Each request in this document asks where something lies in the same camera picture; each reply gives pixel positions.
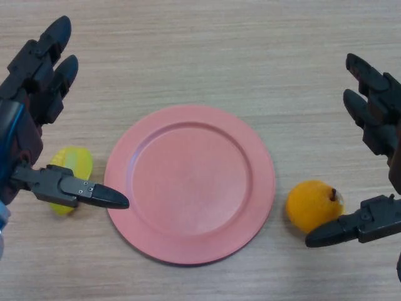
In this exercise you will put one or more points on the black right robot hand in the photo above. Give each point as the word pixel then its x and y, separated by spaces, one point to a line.
pixel 380 119

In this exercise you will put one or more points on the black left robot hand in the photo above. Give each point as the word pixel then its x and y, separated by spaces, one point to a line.
pixel 29 78

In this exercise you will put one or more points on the yellow pear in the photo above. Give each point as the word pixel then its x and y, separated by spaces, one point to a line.
pixel 310 203

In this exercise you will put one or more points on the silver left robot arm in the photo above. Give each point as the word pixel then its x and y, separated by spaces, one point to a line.
pixel 2 229

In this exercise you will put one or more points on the pink round plate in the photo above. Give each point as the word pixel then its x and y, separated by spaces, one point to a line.
pixel 194 185

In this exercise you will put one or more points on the yellow starfruit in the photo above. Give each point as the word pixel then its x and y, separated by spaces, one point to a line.
pixel 76 160

